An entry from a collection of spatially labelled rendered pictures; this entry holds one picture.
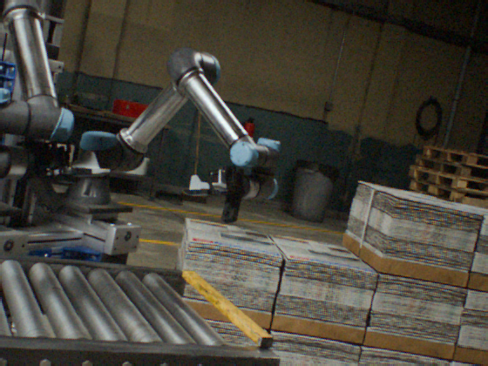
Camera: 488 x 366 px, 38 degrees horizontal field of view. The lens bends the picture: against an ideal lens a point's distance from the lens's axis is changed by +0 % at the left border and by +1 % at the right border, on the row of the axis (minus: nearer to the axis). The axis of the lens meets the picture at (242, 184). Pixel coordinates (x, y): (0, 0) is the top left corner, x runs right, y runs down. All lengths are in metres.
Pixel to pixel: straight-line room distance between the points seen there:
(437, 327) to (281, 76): 7.41
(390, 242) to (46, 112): 1.09
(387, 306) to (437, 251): 0.23
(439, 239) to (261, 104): 7.27
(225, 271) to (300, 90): 7.63
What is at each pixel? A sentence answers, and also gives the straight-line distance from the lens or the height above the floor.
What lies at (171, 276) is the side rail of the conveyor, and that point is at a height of 0.79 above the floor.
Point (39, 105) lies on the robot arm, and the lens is 1.60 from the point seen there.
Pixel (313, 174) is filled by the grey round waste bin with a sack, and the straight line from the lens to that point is 9.10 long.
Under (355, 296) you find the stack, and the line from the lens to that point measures 2.16.
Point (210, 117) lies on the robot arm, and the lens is 2.14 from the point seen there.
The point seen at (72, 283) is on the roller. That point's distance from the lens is 1.53.
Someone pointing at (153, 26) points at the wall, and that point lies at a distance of 8.78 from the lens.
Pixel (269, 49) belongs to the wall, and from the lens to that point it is 9.35.
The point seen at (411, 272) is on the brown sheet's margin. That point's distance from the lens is 2.18.
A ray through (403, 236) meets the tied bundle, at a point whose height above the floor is 0.95.
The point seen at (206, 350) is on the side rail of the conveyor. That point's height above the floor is 0.80.
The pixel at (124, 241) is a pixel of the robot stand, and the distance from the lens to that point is 2.32.
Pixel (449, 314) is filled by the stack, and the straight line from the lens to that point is 2.28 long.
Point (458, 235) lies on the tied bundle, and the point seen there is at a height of 0.99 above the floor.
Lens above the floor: 1.22
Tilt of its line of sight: 6 degrees down
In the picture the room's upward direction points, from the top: 12 degrees clockwise
